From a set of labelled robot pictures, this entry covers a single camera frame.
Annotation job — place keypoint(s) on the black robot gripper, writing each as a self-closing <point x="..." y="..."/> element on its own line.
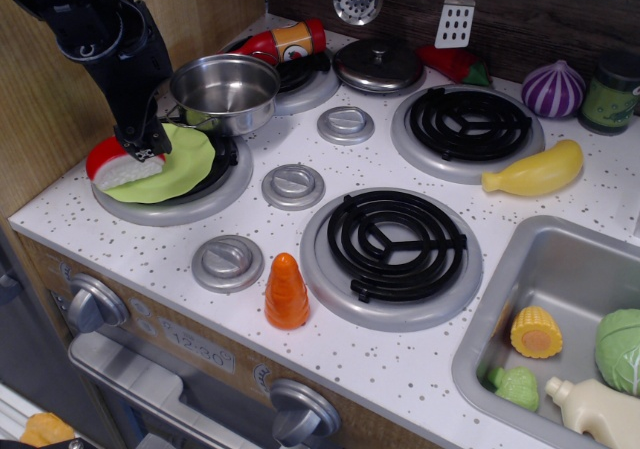
<point x="129" y="84"/>

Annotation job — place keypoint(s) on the red and white toy sushi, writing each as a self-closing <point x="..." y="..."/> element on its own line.
<point x="108" y="165"/>

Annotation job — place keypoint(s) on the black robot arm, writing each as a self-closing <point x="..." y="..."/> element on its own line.
<point x="120" y="46"/>

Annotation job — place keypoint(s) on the small steel pan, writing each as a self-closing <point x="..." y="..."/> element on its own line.
<point x="189" y="103"/>

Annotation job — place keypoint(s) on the light green plate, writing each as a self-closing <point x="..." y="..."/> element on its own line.
<point x="188" y="164"/>

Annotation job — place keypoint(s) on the front left burner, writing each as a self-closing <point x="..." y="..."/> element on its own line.
<point x="228" y="178"/>

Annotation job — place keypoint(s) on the front silver stove knob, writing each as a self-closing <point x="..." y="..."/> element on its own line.
<point x="227" y="264"/>

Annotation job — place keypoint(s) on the silver stove knob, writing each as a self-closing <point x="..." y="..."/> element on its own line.
<point x="293" y="187"/>
<point x="345" y="125"/>
<point x="227" y="264"/>

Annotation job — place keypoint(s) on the middle silver stove knob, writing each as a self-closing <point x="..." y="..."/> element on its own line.
<point x="293" y="187"/>

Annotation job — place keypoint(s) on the left oven dial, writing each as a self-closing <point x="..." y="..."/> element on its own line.
<point x="94" y="305"/>

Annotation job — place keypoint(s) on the oven dial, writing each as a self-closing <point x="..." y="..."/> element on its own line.
<point x="301" y="413"/>
<point x="94" y="305"/>

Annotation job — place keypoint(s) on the back left burner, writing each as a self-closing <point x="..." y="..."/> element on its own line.
<point x="305" y="81"/>

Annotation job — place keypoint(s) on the red toy ketchup bottle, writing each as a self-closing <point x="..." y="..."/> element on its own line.
<point x="286" y="44"/>

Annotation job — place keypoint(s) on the back silver stove knob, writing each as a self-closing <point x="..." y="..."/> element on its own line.
<point x="345" y="125"/>

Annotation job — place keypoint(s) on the orange toy carrot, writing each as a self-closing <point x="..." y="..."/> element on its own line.
<point x="286" y="299"/>

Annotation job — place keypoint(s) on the steel pot lid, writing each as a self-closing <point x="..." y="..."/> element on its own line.
<point x="378" y="65"/>

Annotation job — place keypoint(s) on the front right black burner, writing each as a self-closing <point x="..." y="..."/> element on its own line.
<point x="391" y="260"/>

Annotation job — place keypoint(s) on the black burner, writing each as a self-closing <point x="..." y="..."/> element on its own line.
<point x="391" y="260"/>
<point x="456" y="132"/>

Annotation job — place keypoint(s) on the orange object at bottom left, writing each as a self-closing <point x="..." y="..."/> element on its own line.
<point x="43" y="429"/>

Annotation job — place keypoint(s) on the right oven dial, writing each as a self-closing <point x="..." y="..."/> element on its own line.
<point x="301" y="413"/>

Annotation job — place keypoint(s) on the back right black burner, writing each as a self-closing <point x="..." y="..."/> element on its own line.
<point x="456" y="132"/>

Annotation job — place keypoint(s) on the red toy chili pepper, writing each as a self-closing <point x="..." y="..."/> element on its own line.
<point x="457" y="64"/>

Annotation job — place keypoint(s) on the hanging white slotted spatula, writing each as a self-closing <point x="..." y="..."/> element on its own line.
<point x="455" y="24"/>

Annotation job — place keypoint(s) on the yellow toy squash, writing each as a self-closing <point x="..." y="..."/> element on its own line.
<point x="539" y="174"/>

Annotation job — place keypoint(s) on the purple toy onion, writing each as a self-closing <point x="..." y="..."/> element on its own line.
<point x="554" y="91"/>

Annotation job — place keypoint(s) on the yellow toy corn cob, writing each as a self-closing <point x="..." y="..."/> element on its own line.
<point x="535" y="334"/>

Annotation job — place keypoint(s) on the green toy broccoli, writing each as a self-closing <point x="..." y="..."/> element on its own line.
<point x="517" y="385"/>

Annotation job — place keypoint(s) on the green toy can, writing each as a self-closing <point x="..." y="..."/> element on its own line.
<point x="613" y="93"/>

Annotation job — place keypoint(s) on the green toy cabbage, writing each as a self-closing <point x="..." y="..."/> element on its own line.
<point x="617" y="350"/>

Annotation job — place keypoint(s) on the cream toy bottle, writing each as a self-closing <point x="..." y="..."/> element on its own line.
<point x="589" y="407"/>

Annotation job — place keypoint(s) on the silver oven door handle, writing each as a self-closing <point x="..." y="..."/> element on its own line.
<point x="150" y="387"/>

